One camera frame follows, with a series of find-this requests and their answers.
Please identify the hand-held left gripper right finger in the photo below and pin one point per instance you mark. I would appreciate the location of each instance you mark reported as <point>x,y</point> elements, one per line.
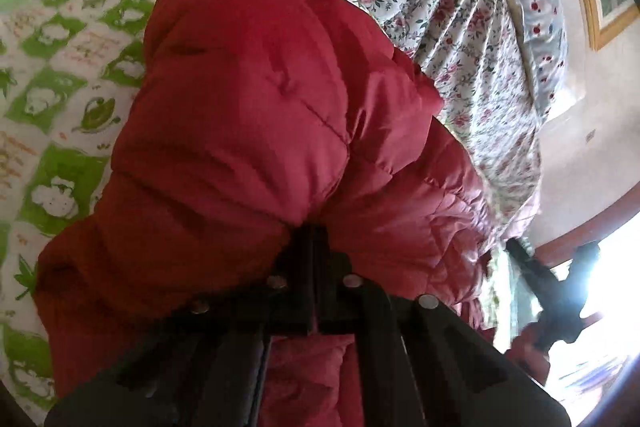
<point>342,307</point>

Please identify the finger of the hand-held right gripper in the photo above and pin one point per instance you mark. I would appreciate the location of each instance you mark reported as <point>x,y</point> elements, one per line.
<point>582,277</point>
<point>530,269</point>

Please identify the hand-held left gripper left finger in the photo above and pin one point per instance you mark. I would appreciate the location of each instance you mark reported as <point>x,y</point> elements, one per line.
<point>292,304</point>

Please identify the red quilted jacket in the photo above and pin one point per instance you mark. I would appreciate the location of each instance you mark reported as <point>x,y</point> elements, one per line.
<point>250,122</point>

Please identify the white pillow with red dots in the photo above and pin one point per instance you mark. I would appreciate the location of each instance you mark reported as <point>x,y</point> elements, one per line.
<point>537,12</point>

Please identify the floral quilt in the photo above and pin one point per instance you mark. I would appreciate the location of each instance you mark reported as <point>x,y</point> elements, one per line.
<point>450,7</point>

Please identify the green checkered bed sheet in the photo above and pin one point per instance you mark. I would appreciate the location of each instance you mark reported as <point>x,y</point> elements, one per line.
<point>60,72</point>

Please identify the red wooden frame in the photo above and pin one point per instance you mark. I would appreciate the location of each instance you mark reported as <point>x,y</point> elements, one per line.
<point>580,237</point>

